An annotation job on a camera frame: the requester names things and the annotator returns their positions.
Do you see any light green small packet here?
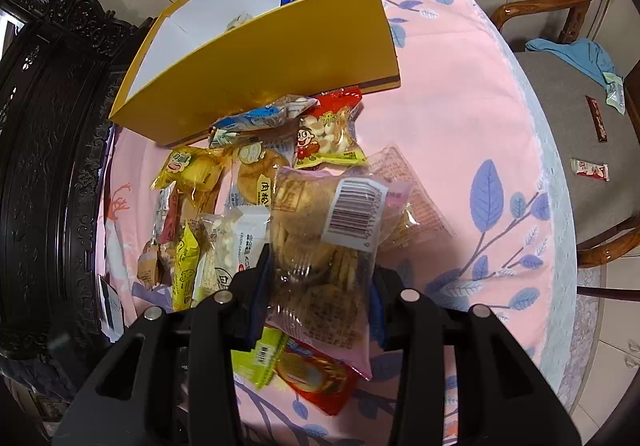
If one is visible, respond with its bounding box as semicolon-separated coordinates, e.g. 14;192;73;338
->
602;72;627;114

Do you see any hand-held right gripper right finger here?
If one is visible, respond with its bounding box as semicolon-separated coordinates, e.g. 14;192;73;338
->
367;266;583;446

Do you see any blue and white snack packet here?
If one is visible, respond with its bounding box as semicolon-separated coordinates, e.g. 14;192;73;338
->
207;96;318;149

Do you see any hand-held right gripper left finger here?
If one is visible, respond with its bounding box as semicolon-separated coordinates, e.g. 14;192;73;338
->
50;243;281;446

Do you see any blue cloth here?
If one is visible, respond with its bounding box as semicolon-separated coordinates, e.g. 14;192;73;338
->
525;38;626;89

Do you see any white and red small packet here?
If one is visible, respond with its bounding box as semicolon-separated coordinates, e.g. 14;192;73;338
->
570;158;611;182

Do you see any green barcode snack packet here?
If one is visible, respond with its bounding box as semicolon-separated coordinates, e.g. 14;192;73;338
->
230;326;288;392

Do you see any yellow cardboard box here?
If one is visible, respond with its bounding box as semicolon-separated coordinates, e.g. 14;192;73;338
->
108;0;402;148

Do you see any small red snack packet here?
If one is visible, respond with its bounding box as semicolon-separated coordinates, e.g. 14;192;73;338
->
157;186;186;247

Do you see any clear orange-print cracker packet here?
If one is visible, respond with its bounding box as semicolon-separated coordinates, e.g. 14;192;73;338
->
365;143;456;247

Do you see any clear round cracker bag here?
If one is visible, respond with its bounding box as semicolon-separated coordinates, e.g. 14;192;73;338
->
265;166;413;379

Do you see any red glossy snack packet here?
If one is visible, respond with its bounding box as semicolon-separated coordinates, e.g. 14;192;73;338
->
272;336;361;417

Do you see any yellow cookie packet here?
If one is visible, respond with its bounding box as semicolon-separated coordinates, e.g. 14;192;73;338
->
151;146;228;207

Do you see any pink floral tablecloth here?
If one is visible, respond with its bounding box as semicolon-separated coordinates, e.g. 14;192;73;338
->
97;0;581;446

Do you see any green-edged nut snack packet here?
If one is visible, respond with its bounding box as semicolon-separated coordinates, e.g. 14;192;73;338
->
292;87;368;170

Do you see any yellow-green snack packet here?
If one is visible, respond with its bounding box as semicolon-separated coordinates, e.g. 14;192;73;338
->
170;221;211;312

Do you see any beige snack packet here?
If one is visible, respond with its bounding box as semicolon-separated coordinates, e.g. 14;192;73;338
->
137;238;173;287

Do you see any wooden chair grey cushion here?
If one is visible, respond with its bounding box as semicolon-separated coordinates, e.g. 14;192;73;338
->
490;0;640;302

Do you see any brown stick packet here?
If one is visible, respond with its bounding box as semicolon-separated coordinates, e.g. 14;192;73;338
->
586;96;610;143

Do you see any round cookie packet brown label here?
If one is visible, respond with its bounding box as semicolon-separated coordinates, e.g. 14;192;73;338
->
227;138;291;212

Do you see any white crisp snack packet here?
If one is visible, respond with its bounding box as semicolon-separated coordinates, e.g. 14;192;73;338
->
197;206;273;302

